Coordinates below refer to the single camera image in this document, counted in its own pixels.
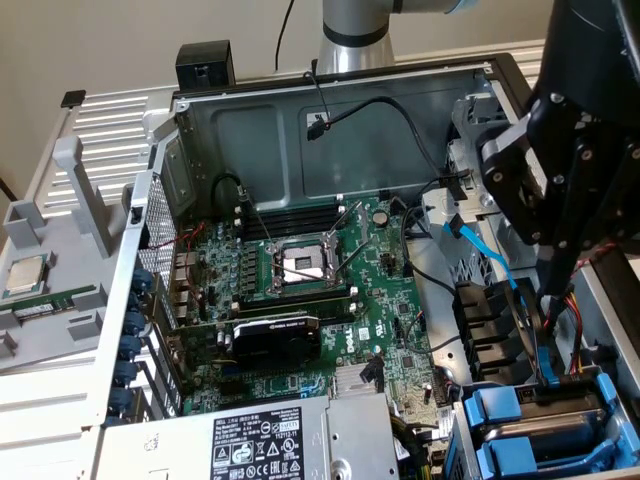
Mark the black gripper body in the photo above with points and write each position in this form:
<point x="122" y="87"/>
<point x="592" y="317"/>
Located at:
<point x="585" y="75"/>

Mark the hard disk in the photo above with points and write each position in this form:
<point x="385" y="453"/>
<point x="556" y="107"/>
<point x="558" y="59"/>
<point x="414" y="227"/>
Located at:
<point x="492" y="400"/>

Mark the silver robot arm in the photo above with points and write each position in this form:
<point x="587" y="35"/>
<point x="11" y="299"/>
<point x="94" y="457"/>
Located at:
<point x="350" y="50"/>

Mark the blue disk carrier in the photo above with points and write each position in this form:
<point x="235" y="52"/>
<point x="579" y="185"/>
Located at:
<point x="510" y="457"/>

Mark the silver drive cage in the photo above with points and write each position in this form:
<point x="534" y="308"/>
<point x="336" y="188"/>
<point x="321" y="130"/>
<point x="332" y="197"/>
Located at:
<point x="465" y="125"/>

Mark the round coin battery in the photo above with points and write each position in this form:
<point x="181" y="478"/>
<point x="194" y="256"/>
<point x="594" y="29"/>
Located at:
<point x="381" y="218"/>

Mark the metal socket cover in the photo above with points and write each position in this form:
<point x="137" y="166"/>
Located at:
<point x="363" y="212"/>

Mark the green motherboard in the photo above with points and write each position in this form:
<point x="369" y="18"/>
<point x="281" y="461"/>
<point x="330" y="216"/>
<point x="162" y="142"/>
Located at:
<point x="385" y="300"/>

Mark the black RAM slot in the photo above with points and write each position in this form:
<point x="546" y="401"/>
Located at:
<point x="300" y="300"/>
<point x="335" y="312"/>
<point x="280" y="225"/>
<point x="280" y="212"/>

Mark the CPU socket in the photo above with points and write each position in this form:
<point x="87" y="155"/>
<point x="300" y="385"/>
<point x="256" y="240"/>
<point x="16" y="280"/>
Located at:
<point x="300" y="260"/>

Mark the metal locking lever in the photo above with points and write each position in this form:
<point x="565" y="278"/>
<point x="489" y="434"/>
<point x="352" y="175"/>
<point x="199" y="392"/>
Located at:
<point x="301" y="272"/>
<point x="256" y="218"/>

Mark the silver chipset heatsink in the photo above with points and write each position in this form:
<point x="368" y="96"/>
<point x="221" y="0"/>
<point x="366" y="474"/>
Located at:
<point x="350" y="380"/>

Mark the hard drive in blue caddy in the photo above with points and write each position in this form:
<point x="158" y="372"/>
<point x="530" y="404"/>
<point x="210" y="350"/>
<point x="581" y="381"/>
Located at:
<point x="459" y="450"/>

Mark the open PC case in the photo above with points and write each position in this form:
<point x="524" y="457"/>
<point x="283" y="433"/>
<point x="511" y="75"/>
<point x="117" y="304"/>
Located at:
<point x="240" y="145"/>

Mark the black graphics card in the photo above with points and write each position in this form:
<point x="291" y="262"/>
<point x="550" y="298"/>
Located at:
<point x="280" y="347"/>

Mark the silver power supply unit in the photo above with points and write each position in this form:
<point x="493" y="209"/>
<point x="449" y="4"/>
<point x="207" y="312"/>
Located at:
<point x="350" y="435"/>

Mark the dark blue slot latch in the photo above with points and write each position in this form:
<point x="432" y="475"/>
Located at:
<point x="130" y="346"/>
<point x="134" y="322"/>
<point x="143" y="278"/>
<point x="125" y="373"/>
<point x="120" y="399"/>
<point x="136" y="301"/>

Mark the black table corner cap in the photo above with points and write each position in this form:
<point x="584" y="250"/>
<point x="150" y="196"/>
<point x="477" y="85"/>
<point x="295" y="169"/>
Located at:
<point x="73" y="98"/>

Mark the green RAM stick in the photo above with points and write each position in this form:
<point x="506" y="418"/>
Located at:
<point x="55" y="299"/>

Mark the grey parts rack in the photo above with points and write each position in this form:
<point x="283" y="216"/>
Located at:
<point x="55" y="332"/>

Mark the silver CPU chip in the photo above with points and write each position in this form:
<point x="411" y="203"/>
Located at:
<point x="26" y="276"/>

